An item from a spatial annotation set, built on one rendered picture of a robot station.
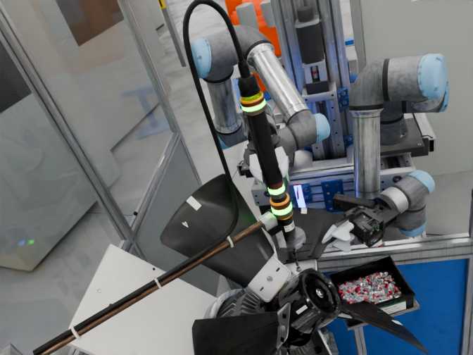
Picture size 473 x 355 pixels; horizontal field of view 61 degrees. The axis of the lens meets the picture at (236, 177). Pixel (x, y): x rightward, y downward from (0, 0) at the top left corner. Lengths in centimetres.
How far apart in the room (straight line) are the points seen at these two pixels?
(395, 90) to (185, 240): 67
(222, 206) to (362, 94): 52
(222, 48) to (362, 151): 52
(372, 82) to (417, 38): 153
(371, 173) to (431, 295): 67
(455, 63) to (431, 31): 27
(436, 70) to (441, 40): 158
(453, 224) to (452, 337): 101
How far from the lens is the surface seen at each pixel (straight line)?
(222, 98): 143
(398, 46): 267
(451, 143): 308
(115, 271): 101
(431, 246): 150
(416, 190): 118
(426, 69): 115
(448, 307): 181
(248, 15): 461
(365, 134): 120
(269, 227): 86
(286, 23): 165
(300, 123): 111
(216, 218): 90
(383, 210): 113
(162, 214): 196
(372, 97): 118
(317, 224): 114
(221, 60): 129
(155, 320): 99
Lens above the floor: 195
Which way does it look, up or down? 33 degrees down
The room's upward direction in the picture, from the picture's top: 19 degrees counter-clockwise
